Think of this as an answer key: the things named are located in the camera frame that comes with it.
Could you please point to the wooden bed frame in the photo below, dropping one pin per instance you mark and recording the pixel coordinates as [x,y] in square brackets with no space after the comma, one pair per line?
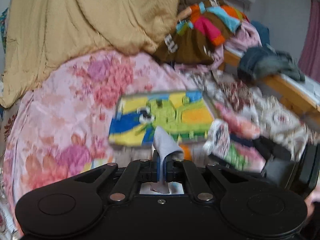
[299,98]

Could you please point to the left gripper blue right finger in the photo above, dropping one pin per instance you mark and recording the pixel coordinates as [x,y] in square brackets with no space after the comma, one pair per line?
[170,169]

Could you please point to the white maroon brocade bedspread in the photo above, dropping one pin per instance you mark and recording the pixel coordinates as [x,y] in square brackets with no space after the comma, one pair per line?
[276,122]

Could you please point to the blue wall poster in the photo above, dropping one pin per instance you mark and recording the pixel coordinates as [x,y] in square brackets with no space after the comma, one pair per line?
[4,26]

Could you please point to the pink curtain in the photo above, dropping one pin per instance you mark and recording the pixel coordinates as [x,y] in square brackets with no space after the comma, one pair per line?
[309,59]

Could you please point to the brown multicolour striped garment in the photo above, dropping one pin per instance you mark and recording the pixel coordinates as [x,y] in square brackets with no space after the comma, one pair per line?
[200,29]

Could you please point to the light pink cloth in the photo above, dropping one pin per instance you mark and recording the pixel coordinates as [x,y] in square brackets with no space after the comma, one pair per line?
[246,37]

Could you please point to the person's right hand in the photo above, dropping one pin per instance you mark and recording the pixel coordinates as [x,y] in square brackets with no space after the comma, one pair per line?
[312,203]

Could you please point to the pink floral bedsheet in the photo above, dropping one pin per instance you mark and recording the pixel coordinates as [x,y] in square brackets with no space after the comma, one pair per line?
[62,127]

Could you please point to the grey face mask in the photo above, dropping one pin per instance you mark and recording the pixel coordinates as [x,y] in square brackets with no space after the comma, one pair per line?
[165,146]

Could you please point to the tan yellow quilt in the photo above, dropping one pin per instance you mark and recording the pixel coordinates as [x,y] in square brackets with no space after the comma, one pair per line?
[43,34]

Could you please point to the green white cloth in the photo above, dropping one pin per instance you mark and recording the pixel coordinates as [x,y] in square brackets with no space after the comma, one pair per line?
[234,158]

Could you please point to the blue denim jeans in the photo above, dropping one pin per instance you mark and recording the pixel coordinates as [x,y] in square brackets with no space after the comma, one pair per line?
[260,62]

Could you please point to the white patterned sock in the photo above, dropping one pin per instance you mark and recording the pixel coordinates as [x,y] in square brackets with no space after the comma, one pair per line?
[218,141]

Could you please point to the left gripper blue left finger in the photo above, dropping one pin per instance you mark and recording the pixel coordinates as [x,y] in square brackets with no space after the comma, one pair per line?
[155,166]

